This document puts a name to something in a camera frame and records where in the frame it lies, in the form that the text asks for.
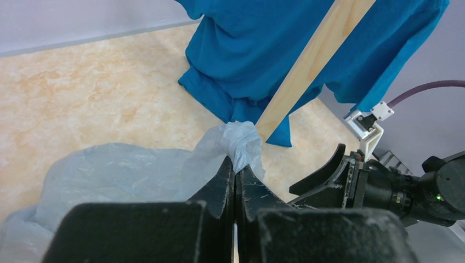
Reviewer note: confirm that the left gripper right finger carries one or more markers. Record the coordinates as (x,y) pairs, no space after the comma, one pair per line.
(269,230)

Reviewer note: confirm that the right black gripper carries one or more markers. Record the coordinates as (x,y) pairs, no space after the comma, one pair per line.
(331,186)

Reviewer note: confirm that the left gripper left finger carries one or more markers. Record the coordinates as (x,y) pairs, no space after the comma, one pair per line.
(200,229)

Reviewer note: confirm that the blue plastic trash bag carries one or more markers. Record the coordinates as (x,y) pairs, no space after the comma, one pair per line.
(125,173)

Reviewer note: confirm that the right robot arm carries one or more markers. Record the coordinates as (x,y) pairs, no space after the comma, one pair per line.
(437,197)

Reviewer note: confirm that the wooden clothes rack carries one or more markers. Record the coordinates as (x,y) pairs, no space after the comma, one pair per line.
(339,22)

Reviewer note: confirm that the blue t-shirt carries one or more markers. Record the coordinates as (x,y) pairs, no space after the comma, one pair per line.
(242,51)

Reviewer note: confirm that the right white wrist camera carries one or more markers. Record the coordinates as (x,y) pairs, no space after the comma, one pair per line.
(365,127)

